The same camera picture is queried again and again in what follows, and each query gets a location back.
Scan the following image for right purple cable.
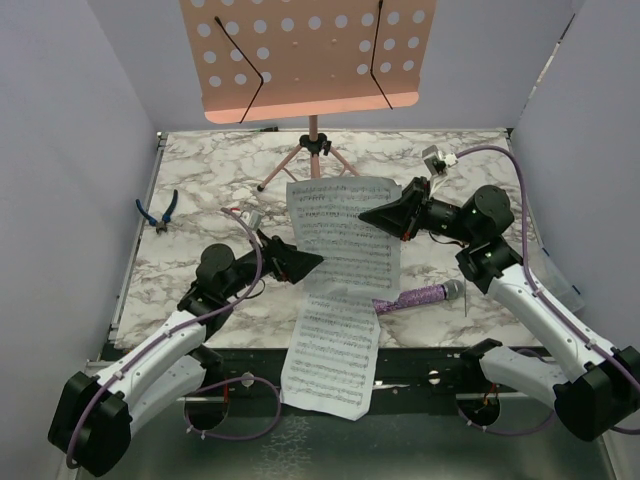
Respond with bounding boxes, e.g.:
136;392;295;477
449;145;640;437

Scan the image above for purple cable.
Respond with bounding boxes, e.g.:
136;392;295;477
449;145;640;437
64;207;284;471

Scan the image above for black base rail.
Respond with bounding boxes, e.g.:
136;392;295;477
84;347;609;416

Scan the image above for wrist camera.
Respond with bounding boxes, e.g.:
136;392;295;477
421;145;458;196
233;208;264;231

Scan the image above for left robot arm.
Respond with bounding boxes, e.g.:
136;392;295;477
47;231;323;477

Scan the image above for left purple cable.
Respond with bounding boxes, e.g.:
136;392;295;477
64;207;284;471

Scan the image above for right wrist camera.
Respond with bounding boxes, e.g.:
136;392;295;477
421;145;458;196

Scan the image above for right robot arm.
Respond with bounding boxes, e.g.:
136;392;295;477
358;178;639;441

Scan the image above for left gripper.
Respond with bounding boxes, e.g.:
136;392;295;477
222;228;323;299

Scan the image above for blue handled pliers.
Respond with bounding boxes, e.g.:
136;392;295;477
134;188;180;235

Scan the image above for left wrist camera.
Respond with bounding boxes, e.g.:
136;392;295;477
233;208;264;231

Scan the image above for sheet music page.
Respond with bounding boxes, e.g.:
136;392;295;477
280;294;380;421
286;176;401;301

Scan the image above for pink music stand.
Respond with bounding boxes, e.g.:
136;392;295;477
180;1;437;178

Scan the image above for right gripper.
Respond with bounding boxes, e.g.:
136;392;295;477
360;176;478;244

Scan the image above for purple glitter microphone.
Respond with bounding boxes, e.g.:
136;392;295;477
373;279;465;315

